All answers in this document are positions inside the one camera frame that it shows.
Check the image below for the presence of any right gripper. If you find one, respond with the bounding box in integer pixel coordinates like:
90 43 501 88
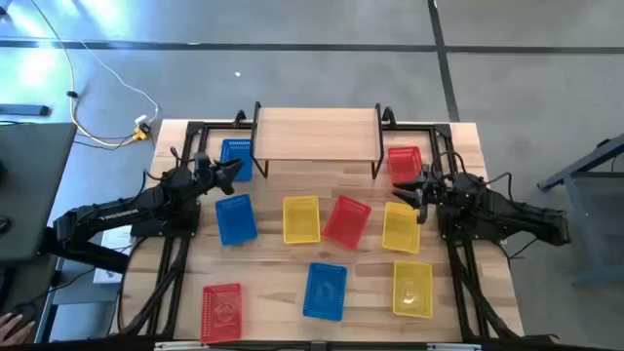
391 167 452 225

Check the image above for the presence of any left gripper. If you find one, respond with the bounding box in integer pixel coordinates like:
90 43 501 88
193 153 244 197

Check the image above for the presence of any red plastic basket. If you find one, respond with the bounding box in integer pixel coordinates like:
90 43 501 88
322 195 372 251
200 282 244 344
386 145 424 185

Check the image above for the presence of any blue plastic basket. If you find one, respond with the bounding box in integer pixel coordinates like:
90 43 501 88
301 261 349 323
214 193 259 247
219 138 254 183

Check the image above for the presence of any yellow plastic basket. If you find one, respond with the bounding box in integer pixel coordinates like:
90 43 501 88
381 201 422 255
392 259 435 320
282 195 322 245

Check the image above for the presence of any wooden shelf with black legs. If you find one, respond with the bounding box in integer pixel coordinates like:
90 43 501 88
250 100 386 180

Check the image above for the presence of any white paper sheet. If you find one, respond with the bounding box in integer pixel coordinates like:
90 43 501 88
92 226 134 285

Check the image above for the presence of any black desk foot bar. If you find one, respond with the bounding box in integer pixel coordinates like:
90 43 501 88
38 238 131 274

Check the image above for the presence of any blue-grey metal table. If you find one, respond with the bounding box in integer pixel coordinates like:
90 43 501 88
536 132 624 285

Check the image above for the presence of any grey desk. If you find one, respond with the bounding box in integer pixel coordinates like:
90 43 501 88
0 121 79 264

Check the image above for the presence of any black flat bar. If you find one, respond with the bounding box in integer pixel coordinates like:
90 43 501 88
0 103 52 118

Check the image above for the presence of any person's hand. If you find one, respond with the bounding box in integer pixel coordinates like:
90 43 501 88
0 312 36 346

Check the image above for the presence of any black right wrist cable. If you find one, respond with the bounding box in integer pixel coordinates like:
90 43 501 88
428 149 514 196

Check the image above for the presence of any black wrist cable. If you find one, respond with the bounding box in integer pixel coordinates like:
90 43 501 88
428 149 514 196
169 145 196 170

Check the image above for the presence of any black aluminium table frame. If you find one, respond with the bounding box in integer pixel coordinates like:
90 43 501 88
114 119 526 342

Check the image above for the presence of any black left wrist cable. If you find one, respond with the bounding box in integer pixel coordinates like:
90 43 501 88
169 145 196 170

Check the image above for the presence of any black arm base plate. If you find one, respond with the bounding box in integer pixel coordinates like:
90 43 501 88
438 221 509 245
130 214 202 239

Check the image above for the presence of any white floor cable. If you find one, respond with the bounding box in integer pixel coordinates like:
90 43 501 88
77 38 161 126

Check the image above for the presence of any yellow floor cable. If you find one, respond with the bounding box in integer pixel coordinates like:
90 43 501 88
29 0 141 147

